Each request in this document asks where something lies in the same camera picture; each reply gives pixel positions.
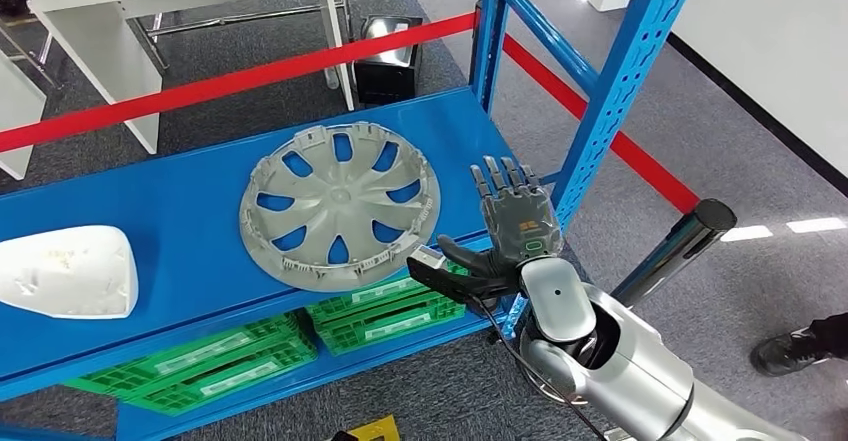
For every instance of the green plastic crate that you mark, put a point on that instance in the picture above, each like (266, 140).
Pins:
(344, 305)
(132, 368)
(437, 319)
(291, 358)

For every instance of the white mirror cover part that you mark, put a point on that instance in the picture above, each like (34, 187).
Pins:
(66, 272)

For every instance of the red barrier belt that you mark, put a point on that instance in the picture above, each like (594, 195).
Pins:
(232, 83)
(629, 153)

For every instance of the person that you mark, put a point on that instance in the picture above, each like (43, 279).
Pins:
(788, 352)

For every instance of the clear plastic bottle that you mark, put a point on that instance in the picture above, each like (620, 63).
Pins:
(331, 78)

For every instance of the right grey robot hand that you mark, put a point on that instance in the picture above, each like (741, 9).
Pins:
(523, 226)

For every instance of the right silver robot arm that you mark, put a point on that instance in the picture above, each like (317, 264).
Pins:
(629, 372)

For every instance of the grey plastic wheel hubcap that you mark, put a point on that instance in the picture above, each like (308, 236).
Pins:
(338, 196)

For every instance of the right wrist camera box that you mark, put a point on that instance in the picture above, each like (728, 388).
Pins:
(457, 286)

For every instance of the white cabinet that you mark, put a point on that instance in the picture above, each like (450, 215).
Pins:
(16, 120)

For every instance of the white table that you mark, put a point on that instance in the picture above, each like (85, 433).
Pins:
(99, 40)

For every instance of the blue metal shelf rack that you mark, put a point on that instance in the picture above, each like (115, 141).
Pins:
(166, 226)

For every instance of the chrome tube frame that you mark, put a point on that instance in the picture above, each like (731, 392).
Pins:
(245, 20)

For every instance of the glossy black box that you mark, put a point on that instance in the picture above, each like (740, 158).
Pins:
(387, 74)

